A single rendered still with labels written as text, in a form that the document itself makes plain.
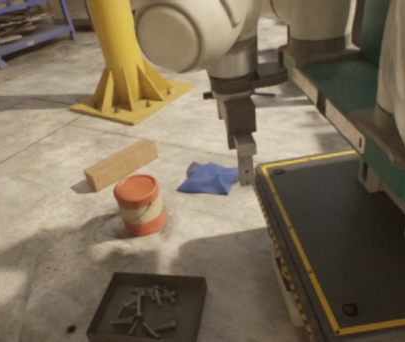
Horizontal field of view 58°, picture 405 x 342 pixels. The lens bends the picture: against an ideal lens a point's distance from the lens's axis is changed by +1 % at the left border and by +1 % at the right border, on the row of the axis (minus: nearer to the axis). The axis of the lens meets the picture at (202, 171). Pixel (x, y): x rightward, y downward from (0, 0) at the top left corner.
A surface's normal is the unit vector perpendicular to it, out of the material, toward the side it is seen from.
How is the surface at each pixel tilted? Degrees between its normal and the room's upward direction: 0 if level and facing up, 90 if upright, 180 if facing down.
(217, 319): 0
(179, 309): 0
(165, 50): 97
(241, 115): 90
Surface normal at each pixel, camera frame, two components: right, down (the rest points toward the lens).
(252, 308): -0.13, -0.82
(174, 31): -0.38, 0.70
